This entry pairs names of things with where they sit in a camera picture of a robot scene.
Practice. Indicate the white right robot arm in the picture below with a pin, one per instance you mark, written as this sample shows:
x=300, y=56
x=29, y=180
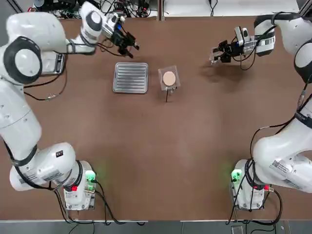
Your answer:
x=273, y=151

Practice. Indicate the silver digital kitchen scale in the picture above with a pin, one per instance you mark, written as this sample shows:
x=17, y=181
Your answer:
x=61, y=63

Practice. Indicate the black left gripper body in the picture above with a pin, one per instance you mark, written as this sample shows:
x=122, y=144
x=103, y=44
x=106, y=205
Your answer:
x=119, y=39

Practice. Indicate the aluminium frame post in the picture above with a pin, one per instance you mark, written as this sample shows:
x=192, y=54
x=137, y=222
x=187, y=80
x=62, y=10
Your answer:
x=160, y=9

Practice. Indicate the small glass beaker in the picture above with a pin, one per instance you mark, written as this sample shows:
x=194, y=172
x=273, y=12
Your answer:
x=214, y=58

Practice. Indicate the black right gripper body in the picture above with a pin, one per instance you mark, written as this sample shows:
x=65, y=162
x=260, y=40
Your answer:
x=236, y=50

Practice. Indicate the ribbed metal tray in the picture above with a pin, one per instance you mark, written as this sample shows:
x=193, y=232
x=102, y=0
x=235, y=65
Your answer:
x=130, y=78

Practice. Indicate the black equipment box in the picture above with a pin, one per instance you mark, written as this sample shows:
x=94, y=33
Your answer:
x=61, y=5

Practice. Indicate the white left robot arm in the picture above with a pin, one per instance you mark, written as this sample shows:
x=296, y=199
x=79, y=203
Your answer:
x=19, y=117

